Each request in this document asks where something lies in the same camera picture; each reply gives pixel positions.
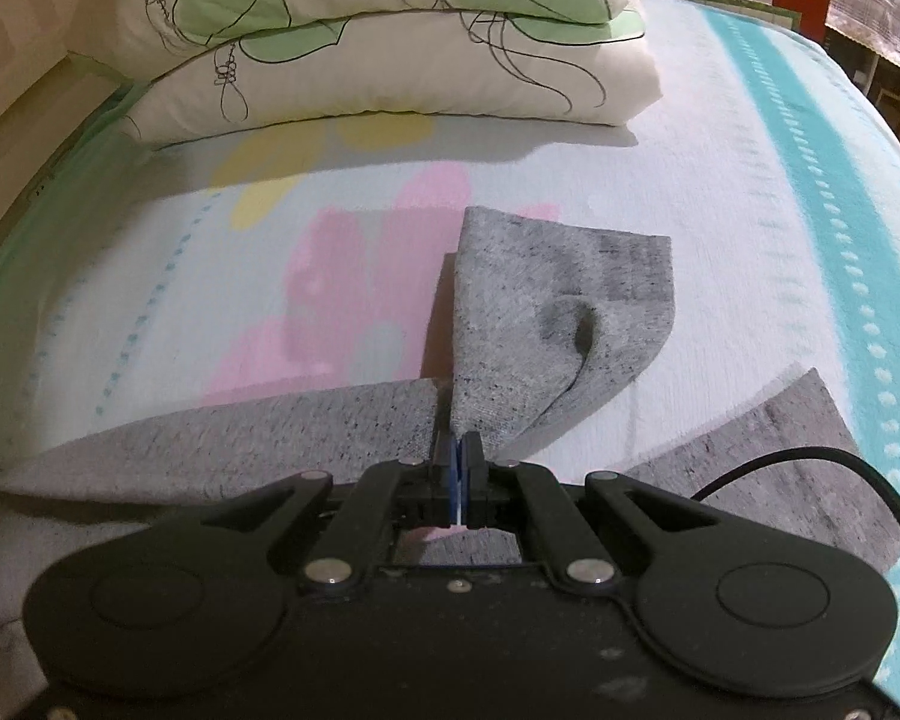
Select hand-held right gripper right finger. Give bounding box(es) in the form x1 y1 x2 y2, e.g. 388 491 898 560
458 433 728 593

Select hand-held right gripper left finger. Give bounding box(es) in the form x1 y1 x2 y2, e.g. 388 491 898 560
157 433 459 590

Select grey pants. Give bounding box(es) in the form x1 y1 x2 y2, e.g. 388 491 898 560
0 206 900 572

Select pastel printed blanket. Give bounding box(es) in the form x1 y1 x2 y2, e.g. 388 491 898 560
0 0 900 720

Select beige bed frame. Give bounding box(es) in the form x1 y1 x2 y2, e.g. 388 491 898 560
0 52 147 263

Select black cable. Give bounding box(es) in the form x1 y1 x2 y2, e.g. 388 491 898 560
690 448 900 616

